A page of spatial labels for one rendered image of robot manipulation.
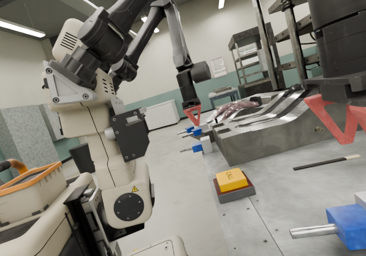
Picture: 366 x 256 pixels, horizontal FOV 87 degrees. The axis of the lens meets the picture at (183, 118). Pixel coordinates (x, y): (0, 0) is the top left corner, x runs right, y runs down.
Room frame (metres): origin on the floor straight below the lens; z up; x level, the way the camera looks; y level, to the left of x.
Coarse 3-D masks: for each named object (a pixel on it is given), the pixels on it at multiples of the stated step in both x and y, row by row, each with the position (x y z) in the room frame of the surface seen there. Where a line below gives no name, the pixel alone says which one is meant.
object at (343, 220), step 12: (360, 192) 0.23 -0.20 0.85; (360, 204) 0.23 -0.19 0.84; (336, 216) 0.22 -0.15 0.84; (348, 216) 0.22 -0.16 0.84; (360, 216) 0.21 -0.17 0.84; (300, 228) 0.23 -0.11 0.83; (312, 228) 0.22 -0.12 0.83; (324, 228) 0.22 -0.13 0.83; (336, 228) 0.22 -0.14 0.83; (348, 228) 0.20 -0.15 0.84; (360, 228) 0.20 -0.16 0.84; (348, 240) 0.20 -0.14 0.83; (360, 240) 0.20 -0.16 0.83
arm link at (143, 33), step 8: (160, 0) 1.01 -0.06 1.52; (152, 8) 1.01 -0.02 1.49; (160, 8) 1.04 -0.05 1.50; (176, 8) 1.00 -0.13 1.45; (152, 16) 1.00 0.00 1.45; (160, 16) 1.02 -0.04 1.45; (144, 24) 1.00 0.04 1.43; (152, 24) 0.99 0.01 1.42; (144, 32) 0.98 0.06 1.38; (152, 32) 1.01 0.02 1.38; (136, 40) 0.97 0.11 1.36; (144, 40) 0.98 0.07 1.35; (136, 48) 0.96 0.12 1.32; (128, 56) 0.94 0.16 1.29; (136, 56) 0.96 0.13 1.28; (120, 64) 0.91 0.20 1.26; (136, 64) 0.98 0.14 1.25; (120, 72) 0.92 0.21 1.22; (136, 72) 0.98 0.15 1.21; (128, 80) 0.97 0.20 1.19
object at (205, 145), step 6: (204, 138) 0.74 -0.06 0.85; (192, 144) 0.76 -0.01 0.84; (198, 144) 0.73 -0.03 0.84; (204, 144) 0.72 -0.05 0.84; (210, 144) 0.72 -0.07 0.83; (180, 150) 0.76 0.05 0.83; (186, 150) 0.75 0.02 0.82; (198, 150) 0.73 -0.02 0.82; (204, 150) 0.72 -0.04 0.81; (210, 150) 0.72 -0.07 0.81
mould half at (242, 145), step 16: (288, 96) 0.69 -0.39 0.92; (256, 112) 0.79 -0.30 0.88; (272, 112) 0.68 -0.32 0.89; (304, 112) 0.53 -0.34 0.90; (336, 112) 0.53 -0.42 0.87; (224, 128) 0.66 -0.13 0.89; (240, 128) 0.60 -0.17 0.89; (256, 128) 0.56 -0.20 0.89; (272, 128) 0.54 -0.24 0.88; (288, 128) 0.53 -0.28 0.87; (304, 128) 0.53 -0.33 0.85; (224, 144) 0.54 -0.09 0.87; (240, 144) 0.54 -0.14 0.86; (256, 144) 0.54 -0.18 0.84; (272, 144) 0.54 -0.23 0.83; (288, 144) 0.53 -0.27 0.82; (304, 144) 0.53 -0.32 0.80; (240, 160) 0.54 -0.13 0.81
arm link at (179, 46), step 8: (168, 0) 0.94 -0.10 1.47; (168, 8) 0.95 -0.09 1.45; (168, 16) 0.94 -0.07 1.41; (176, 16) 0.91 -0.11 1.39; (168, 24) 0.91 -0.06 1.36; (176, 24) 0.88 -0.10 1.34; (176, 32) 0.86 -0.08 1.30; (176, 40) 0.83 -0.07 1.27; (184, 40) 0.84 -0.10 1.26; (176, 48) 0.80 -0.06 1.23; (184, 48) 0.78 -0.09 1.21; (176, 56) 0.78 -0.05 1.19; (184, 56) 0.76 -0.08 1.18
